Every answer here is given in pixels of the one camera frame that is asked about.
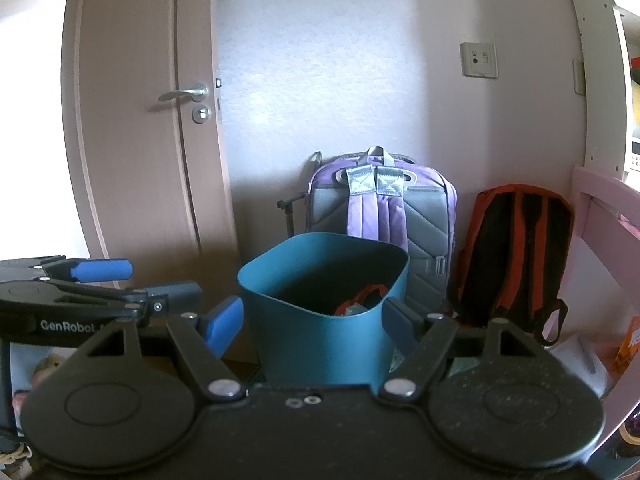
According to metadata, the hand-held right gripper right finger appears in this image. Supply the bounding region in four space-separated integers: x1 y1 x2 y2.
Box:
380 298 551 402

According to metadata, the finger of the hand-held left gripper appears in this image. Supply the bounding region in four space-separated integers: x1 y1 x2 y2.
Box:
125 281 202 319
0 256 134 284

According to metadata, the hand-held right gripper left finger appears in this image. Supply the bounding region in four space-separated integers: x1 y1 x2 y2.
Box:
75 296 247 402

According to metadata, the red plastic bag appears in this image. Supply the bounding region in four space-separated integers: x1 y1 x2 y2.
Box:
334 285 390 317

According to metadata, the large teal plastic bin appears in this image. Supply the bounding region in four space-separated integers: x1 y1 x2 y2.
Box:
237 232 411 386

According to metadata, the beige wooden door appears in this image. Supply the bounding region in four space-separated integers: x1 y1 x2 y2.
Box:
61 0 251 357

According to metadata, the purple grey backpack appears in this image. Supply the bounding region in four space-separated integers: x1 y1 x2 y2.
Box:
305 146 458 321

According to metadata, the black metal stand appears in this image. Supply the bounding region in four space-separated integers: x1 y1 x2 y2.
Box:
277 151 323 239

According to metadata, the red black backpack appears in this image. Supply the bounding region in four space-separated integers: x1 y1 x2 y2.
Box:
447 185 575 347

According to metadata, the white storage box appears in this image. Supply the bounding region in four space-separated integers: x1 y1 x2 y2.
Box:
545 332 614 397

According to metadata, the pink desk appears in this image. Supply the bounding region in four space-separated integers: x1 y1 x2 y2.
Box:
570 166 640 411

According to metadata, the orange snack packet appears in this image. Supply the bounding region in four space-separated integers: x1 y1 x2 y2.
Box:
615 316 640 369

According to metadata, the white bookshelf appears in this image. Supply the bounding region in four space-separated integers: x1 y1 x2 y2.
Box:
560 0 640 184

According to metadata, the silver door handle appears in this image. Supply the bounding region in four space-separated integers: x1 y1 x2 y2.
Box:
159 83 210 104

